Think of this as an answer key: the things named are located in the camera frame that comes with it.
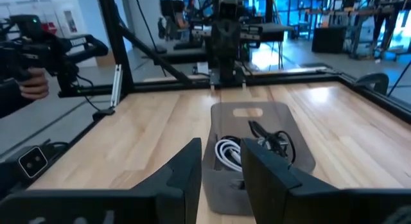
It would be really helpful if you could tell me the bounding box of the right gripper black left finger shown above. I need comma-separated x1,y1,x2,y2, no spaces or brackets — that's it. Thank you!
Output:
130,137,203,224

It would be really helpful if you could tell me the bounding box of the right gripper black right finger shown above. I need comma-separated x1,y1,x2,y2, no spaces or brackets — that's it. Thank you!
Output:
240,137,344,224

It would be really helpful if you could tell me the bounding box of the black USB cable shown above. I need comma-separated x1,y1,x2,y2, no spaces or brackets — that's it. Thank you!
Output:
275,130,297,166
248,120,288,154

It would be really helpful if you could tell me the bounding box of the person's forearm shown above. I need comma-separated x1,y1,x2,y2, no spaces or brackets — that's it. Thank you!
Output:
0,78,33,119

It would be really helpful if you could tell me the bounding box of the grey felt bin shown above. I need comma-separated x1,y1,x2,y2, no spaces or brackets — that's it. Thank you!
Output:
201,101,317,217

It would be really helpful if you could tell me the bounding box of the grey office chair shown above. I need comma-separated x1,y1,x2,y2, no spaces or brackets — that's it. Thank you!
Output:
354,72,390,96

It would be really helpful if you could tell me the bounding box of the black cabinet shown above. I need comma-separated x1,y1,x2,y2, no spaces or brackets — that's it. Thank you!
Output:
311,24,347,55

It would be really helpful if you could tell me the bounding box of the person's hand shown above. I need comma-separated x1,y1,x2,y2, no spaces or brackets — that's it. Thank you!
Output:
18,68,50,101

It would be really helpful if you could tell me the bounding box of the white USB cable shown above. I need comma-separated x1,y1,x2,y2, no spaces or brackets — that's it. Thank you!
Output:
214,139,243,173

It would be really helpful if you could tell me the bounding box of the silver metal bracket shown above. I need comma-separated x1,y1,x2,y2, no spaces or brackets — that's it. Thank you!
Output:
110,64,123,108

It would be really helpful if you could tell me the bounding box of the black table-level camera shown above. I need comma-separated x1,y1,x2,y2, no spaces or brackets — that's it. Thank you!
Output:
0,143,70,199

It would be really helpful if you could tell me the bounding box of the black metal table frame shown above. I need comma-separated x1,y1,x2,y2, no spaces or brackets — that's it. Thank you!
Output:
57,0,411,125

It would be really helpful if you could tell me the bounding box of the black teleoperation leader handle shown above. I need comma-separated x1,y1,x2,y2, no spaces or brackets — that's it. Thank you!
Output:
0,13,110,98

